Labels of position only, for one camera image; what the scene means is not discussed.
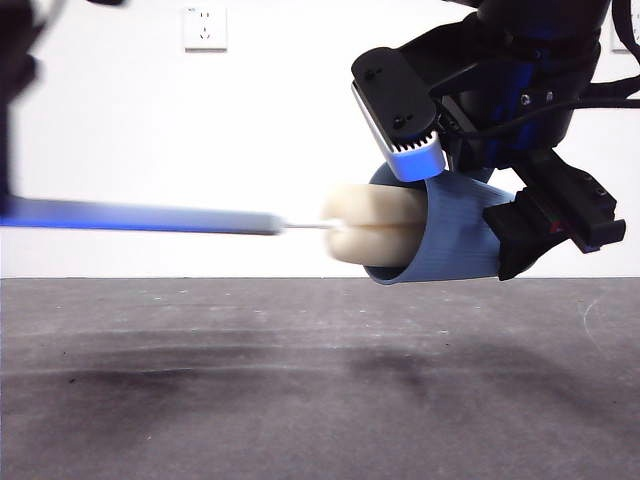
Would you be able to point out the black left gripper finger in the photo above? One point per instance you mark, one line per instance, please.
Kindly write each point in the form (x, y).
(7, 150)

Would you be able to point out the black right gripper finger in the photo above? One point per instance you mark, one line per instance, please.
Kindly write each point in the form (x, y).
(520, 235)

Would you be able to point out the white wall socket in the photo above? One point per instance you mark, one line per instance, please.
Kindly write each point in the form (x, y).
(620, 40)
(205, 30)

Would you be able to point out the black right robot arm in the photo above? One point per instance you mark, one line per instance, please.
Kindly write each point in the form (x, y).
(540, 22)

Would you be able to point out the blue ribbed plastic cup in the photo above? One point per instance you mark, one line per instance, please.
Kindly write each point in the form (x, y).
(450, 240)

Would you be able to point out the pale grey camera box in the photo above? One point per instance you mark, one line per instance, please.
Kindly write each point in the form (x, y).
(395, 90)

